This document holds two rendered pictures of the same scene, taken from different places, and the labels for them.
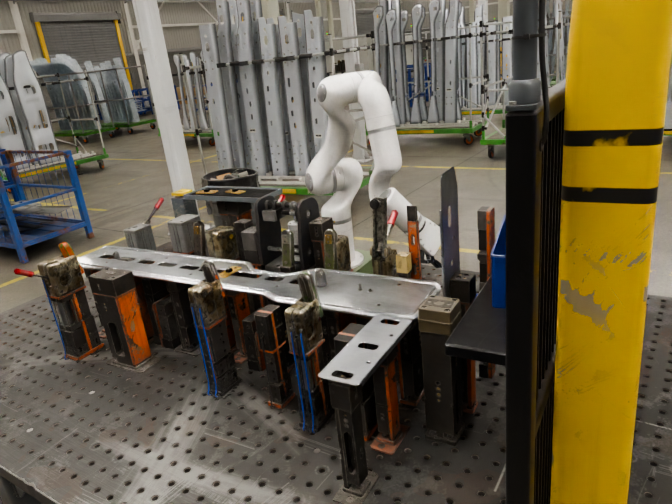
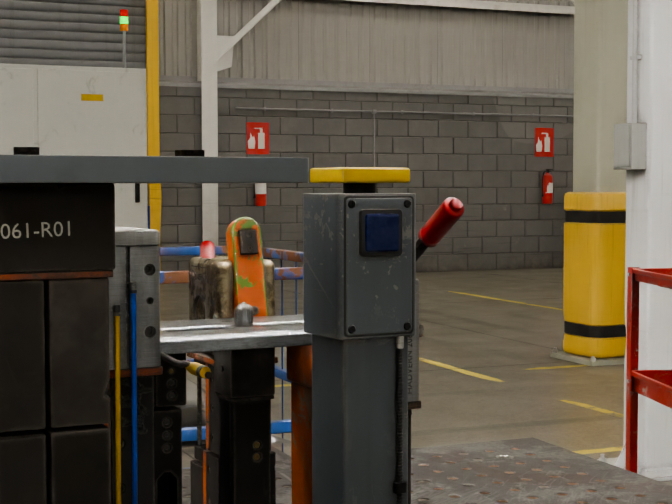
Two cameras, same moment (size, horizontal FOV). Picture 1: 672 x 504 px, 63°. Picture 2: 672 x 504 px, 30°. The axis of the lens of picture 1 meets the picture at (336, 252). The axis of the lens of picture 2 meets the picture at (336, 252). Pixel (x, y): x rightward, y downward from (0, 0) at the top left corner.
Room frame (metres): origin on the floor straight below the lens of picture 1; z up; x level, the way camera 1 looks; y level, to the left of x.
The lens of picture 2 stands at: (2.67, -0.27, 1.15)
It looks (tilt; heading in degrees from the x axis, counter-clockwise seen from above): 3 degrees down; 122
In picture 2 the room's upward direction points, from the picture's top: straight up
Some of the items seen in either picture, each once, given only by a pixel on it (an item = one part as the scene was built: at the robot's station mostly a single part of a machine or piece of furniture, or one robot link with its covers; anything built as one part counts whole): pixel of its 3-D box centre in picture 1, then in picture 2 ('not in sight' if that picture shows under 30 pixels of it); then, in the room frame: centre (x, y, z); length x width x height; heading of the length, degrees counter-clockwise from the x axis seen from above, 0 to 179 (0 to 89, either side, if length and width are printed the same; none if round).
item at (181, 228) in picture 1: (194, 270); (102, 466); (1.94, 0.54, 0.90); 0.13 x 0.10 x 0.41; 148
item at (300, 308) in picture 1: (308, 364); not in sight; (1.23, 0.10, 0.87); 0.12 x 0.09 x 0.35; 148
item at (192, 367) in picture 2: not in sight; (179, 363); (2.02, 0.54, 1.00); 0.12 x 0.01 x 0.01; 148
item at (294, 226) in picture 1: (293, 267); not in sight; (1.74, 0.15, 0.94); 0.18 x 0.13 x 0.49; 58
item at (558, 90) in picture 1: (591, 342); not in sight; (1.34, -0.69, 0.77); 1.97 x 0.14 x 1.55; 148
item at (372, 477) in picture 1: (350, 435); not in sight; (0.97, 0.01, 0.84); 0.11 x 0.06 x 0.29; 148
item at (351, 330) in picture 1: (358, 381); not in sight; (1.18, -0.02, 0.84); 0.11 x 0.10 x 0.28; 148
